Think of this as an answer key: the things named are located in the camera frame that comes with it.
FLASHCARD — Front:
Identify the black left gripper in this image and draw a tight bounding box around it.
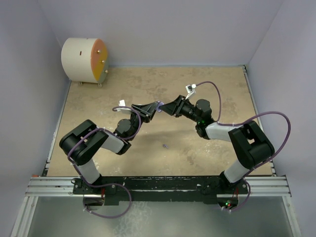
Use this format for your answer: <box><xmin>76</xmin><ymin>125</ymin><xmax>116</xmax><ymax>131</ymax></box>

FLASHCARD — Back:
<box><xmin>129</xmin><ymin>102</ymin><xmax>158</xmax><ymax>141</ymax></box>

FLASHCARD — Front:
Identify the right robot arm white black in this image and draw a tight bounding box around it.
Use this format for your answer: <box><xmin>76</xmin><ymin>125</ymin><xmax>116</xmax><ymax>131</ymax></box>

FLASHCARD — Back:
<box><xmin>159</xmin><ymin>95</ymin><xmax>275</xmax><ymax>193</ymax></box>

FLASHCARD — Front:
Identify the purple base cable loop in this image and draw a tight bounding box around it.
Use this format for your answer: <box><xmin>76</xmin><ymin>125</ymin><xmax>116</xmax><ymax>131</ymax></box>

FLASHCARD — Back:
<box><xmin>82</xmin><ymin>182</ymin><xmax>134</xmax><ymax>218</ymax></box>

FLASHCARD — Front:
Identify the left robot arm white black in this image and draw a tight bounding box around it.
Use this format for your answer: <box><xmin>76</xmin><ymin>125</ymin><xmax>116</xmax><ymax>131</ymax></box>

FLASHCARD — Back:
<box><xmin>59</xmin><ymin>100</ymin><xmax>159</xmax><ymax>194</ymax></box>

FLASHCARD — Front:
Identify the purple charging case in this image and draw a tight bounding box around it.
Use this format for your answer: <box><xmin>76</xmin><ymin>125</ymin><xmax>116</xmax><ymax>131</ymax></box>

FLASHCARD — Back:
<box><xmin>156</xmin><ymin>101</ymin><xmax>164</xmax><ymax>113</ymax></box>

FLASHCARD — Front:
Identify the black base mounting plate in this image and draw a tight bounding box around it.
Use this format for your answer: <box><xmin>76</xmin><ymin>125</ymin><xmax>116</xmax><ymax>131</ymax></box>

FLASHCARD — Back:
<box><xmin>71</xmin><ymin>176</ymin><xmax>248</xmax><ymax>207</ymax></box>

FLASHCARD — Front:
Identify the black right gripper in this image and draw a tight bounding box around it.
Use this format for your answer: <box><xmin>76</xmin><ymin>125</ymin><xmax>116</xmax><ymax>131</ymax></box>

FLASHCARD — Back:
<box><xmin>159</xmin><ymin>95</ymin><xmax>201</xmax><ymax>123</ymax></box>

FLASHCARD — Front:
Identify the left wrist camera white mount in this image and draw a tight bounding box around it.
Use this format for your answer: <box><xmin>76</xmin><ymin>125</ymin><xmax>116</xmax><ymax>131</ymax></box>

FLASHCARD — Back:
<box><xmin>117</xmin><ymin>100</ymin><xmax>130</xmax><ymax>114</ymax></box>

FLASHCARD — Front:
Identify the white cylinder orange face fixture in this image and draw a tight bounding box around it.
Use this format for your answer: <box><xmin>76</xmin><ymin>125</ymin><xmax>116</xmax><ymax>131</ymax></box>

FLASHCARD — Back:
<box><xmin>61</xmin><ymin>38</ymin><xmax>109</xmax><ymax>87</ymax></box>

